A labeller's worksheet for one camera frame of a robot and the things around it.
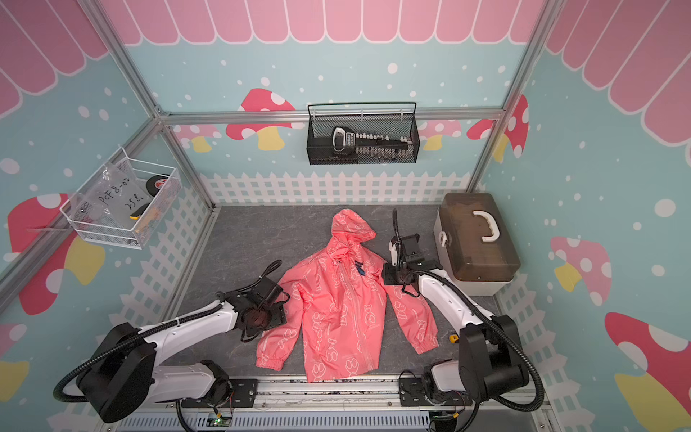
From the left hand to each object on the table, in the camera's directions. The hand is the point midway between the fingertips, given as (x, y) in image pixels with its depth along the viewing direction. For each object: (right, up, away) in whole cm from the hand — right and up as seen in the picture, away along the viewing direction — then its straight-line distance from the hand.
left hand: (275, 326), depth 86 cm
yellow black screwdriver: (+56, -2, -5) cm, 56 cm away
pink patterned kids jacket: (+18, +3, +1) cm, 18 cm away
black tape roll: (-34, +45, -6) cm, 57 cm away
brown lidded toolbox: (+66, +26, +3) cm, 71 cm away
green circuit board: (-10, -20, -15) cm, 27 cm away
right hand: (+37, +17, +2) cm, 41 cm away
